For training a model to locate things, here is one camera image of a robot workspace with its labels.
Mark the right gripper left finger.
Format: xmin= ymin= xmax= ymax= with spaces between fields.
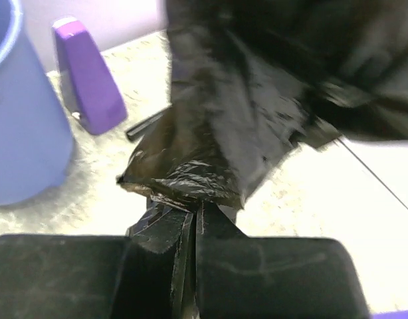
xmin=0 ymin=209 xmax=195 ymax=318

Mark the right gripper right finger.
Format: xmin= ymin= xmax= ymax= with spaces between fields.
xmin=195 ymin=203 xmax=370 ymax=318

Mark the blue plastic trash bin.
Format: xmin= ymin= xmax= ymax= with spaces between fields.
xmin=0 ymin=1 xmax=74 ymax=206

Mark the black trash bag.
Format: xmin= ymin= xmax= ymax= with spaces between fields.
xmin=117 ymin=1 xmax=408 ymax=211

